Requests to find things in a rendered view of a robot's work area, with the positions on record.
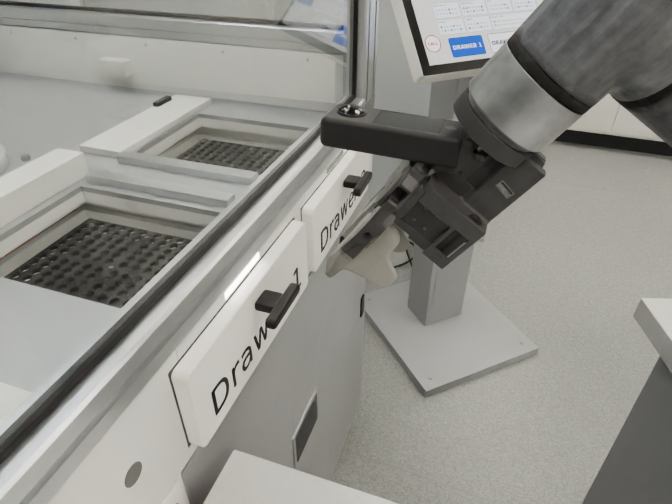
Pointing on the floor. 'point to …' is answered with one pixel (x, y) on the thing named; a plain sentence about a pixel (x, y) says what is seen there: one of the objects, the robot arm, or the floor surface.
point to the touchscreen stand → (444, 308)
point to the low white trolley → (278, 485)
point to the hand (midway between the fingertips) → (336, 251)
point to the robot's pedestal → (644, 426)
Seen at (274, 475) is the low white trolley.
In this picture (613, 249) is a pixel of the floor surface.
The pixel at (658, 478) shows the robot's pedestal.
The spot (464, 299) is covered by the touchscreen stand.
